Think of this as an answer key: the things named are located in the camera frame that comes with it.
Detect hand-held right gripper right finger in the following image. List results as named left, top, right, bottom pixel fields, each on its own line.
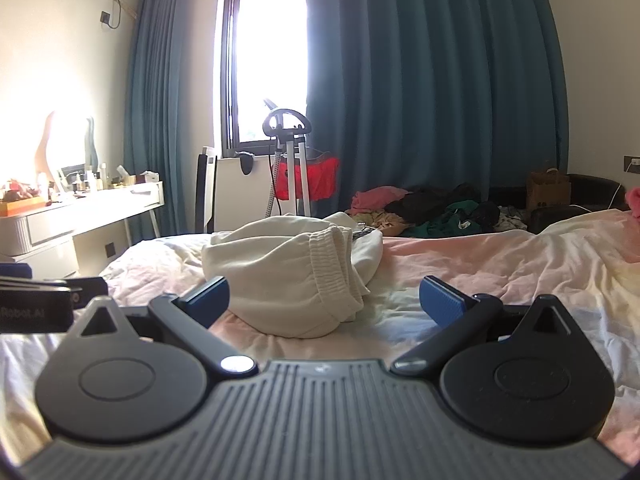
left=389, top=275, right=582, bottom=376

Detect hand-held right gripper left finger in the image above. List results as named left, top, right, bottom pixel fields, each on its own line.
left=65, top=276, right=259, bottom=379

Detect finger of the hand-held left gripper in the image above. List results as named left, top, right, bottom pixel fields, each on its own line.
left=0, top=262, right=33, bottom=281
left=50, top=276, right=109, bottom=313

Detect cream sweatpants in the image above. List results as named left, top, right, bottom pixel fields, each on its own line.
left=201, top=211, right=384, bottom=339

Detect pink garment in clothes pile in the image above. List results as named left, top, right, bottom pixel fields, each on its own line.
left=350, top=186, right=411, bottom=217

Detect white dressing table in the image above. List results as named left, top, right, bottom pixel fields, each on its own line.
left=0, top=180, right=166, bottom=281

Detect wooden tray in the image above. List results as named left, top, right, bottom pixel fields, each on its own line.
left=0, top=195, right=48, bottom=218

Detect pink and white bed sheet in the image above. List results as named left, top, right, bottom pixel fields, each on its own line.
left=0, top=207, right=640, bottom=461

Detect green garment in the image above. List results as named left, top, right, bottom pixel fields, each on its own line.
left=400, top=200, right=481, bottom=239

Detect black garment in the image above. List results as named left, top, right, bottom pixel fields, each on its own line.
left=385, top=183, right=501, bottom=233

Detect tan patterned garment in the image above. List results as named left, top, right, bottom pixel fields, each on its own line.
left=345, top=210, right=408, bottom=236

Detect white printed garment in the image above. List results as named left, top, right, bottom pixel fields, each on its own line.
left=492, top=205, right=531, bottom=233

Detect row of cosmetic bottles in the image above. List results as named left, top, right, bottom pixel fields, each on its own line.
left=60, top=162, right=113, bottom=193

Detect curved table mirror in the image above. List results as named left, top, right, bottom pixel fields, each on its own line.
left=35, top=110, right=98, bottom=196

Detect brown paper bag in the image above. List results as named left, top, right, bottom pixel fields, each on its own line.
left=526, top=167, right=572, bottom=211

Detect red hanging garment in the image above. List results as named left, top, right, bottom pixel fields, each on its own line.
left=276, top=156, right=341, bottom=201

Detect narrow blue curtain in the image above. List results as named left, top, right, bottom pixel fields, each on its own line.
left=122, top=0, right=236, bottom=248

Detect wide blue curtain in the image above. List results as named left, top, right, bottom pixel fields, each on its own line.
left=305, top=0, right=571, bottom=221

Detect dark framed window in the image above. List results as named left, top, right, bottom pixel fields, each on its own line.
left=212, top=0, right=308, bottom=158

